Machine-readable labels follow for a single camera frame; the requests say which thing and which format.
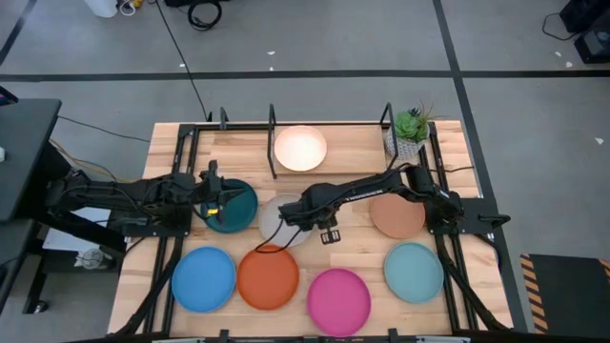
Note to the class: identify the small white object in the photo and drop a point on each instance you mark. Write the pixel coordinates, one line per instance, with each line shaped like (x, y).
(2, 155)

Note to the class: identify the black mat with hazard stripes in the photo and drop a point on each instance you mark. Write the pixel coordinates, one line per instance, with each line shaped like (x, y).
(572, 290)

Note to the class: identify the blue plate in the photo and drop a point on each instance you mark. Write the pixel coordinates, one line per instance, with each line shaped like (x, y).
(204, 280)

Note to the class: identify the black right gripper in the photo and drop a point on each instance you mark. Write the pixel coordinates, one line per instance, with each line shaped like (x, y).
(317, 209)

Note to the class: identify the black equipment box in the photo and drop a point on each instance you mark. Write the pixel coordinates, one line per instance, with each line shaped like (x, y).
(595, 45)

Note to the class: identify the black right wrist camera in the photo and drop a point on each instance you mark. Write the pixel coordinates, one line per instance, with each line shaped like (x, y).
(330, 236)

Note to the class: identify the black desk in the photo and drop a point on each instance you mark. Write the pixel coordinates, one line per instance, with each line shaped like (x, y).
(24, 152)

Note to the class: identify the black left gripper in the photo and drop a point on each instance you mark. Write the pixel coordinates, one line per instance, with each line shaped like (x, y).
(212, 190)

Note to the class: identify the white container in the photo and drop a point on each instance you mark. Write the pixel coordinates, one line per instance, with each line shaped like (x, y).
(101, 7)

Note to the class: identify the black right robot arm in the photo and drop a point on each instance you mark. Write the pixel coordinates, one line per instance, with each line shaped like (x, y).
(376, 186)

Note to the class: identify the pink plate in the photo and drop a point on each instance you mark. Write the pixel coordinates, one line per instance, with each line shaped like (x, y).
(339, 302)

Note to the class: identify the wooden shelf with black frame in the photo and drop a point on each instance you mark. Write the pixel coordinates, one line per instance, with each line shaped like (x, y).
(355, 152)

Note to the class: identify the terracotta brown plate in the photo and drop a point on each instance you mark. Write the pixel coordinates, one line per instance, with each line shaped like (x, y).
(398, 219)

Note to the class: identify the light teal plate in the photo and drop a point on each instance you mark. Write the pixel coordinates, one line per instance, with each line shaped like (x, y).
(413, 272)

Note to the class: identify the black equipment case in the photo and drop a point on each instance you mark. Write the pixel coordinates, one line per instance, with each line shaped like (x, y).
(586, 14)

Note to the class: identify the dark device with coloured screen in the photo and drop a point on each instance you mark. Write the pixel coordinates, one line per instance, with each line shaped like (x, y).
(6, 97)

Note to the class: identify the grey plate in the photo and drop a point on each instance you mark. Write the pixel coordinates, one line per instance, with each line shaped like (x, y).
(270, 224)

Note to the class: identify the white sheet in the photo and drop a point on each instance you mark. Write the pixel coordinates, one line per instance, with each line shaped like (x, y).
(62, 240)

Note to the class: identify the green succulent in white pot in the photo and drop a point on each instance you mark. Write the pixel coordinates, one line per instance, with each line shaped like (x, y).
(410, 128)

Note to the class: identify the black table frame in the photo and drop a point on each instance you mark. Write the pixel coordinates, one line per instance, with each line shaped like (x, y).
(187, 129)

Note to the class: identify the cream plate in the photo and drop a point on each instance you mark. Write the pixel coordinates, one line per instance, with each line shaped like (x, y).
(300, 147)

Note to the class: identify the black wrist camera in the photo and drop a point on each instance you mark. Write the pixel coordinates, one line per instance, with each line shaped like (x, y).
(213, 169)
(330, 236)

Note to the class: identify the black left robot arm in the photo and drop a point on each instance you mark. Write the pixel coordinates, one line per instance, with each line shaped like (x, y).
(119, 193)

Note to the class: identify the orange plate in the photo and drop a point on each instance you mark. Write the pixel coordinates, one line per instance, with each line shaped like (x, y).
(268, 281)

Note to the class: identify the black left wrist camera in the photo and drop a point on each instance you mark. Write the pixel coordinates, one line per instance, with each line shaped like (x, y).
(213, 169)

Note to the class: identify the dark teal plate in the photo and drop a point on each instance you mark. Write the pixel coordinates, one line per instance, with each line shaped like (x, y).
(243, 214)

